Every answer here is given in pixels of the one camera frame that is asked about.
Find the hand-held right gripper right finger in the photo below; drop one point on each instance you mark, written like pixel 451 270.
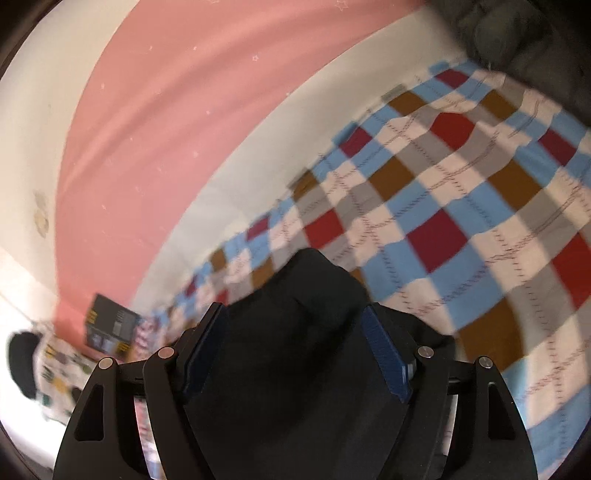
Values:
pixel 385 355

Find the plaid bed sheet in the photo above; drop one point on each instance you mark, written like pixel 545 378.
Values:
pixel 461 207

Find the pineapple print cloth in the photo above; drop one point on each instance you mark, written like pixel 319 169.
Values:
pixel 60 364

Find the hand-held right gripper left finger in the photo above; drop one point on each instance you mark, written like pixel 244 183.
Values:
pixel 203 355

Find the black puffer jacket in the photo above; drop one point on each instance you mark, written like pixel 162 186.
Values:
pixel 563 74

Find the black cardboard box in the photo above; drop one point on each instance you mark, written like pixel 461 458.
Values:
pixel 111 323

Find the dark cloth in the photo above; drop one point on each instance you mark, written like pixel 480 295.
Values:
pixel 23 364

